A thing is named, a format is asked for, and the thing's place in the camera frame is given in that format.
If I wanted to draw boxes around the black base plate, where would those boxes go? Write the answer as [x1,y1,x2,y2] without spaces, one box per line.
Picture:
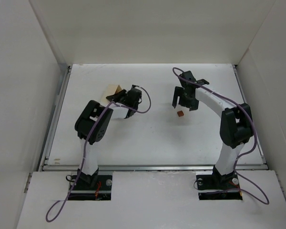
[194,173,243,200]
[68,174,112,201]

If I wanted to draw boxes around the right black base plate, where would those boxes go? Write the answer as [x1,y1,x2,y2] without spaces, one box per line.
[194,173,243,200]

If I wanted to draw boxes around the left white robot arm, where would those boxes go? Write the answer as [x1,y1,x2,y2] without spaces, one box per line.
[74,85,142,190]

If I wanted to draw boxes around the purple cable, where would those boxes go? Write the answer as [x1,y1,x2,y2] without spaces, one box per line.
[46,87,151,223]
[172,67,270,205]

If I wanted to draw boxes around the metal front rail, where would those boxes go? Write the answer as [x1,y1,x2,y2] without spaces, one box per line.
[42,164,268,171]

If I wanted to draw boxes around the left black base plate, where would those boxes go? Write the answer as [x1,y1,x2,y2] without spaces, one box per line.
[68,174,112,201]

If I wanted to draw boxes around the light wooden box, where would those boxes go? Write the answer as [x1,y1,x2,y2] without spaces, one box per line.
[101,84,122,105]

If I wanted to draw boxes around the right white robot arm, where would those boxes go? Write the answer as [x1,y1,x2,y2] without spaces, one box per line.
[172,71,255,190]

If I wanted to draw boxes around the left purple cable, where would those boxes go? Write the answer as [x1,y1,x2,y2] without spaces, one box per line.
[46,87,151,223]

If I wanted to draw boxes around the reddish brown wood block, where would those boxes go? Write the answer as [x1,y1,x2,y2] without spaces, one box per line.
[177,110,184,117]

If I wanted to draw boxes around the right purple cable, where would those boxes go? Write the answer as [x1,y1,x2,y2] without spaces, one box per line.
[172,67,270,205]

